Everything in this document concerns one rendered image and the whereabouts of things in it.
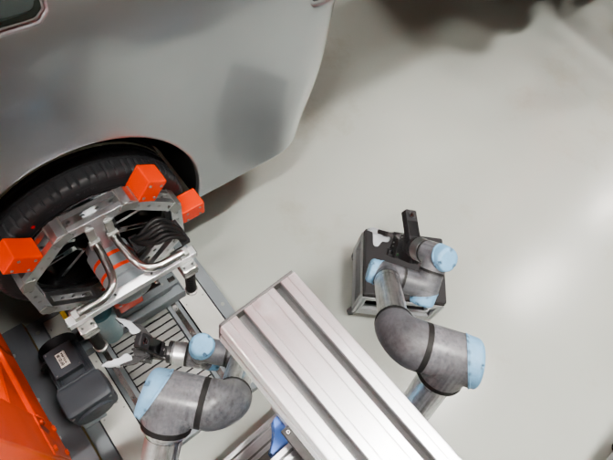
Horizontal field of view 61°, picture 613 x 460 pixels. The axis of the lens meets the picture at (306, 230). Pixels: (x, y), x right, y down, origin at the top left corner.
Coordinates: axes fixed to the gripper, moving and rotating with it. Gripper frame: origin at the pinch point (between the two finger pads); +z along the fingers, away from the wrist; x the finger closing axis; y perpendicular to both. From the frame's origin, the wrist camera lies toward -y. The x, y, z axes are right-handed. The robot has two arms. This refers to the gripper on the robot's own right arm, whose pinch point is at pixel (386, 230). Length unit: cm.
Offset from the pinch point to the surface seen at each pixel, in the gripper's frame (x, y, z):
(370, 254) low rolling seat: 31, 17, 56
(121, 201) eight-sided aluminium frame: -87, 6, 8
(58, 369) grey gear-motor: -95, 77, 48
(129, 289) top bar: -80, 31, 4
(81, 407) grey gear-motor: -85, 87, 39
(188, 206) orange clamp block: -63, 7, 29
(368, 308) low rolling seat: 38, 44, 57
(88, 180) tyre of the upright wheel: -97, 2, 8
